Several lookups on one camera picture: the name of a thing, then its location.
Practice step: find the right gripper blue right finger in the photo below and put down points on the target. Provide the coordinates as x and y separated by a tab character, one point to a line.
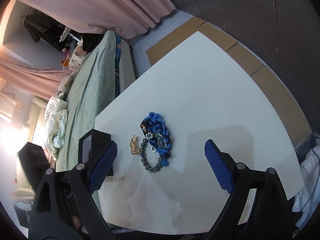
219	162

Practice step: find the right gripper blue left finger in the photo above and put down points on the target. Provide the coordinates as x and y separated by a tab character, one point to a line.
99	166

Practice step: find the gold chain pendant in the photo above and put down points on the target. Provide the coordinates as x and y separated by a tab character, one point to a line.
135	150

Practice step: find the black jewelry box white inside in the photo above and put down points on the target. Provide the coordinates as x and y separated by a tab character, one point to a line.
92	142

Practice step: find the person's left hand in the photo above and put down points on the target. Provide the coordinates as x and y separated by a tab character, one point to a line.
78	224

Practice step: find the white table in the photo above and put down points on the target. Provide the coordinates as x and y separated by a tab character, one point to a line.
201	93

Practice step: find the white crumpled duvet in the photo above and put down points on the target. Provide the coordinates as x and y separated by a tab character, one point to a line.
55	122

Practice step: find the grey plush pillow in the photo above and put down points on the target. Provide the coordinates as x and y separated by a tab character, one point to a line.
64	86

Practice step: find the flattened cardboard sheet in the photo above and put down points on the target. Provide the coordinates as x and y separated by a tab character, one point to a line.
277	93

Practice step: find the bed with green blanket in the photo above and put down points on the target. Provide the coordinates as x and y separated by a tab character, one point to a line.
92	90

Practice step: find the pink curtain left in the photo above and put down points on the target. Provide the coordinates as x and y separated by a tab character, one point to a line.
37	81

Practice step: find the pink curtain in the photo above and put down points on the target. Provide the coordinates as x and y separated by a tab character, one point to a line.
37	81
128	18

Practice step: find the patterned cream pillow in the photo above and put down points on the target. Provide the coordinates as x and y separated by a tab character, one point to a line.
76	60

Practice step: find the black cloth pile on bed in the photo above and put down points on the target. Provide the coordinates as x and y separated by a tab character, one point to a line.
90	41

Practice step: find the dark clothes on rack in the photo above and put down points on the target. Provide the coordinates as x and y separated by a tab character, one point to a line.
42	27

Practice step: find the pink curtain right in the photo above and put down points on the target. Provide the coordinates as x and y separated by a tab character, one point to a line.
128	18

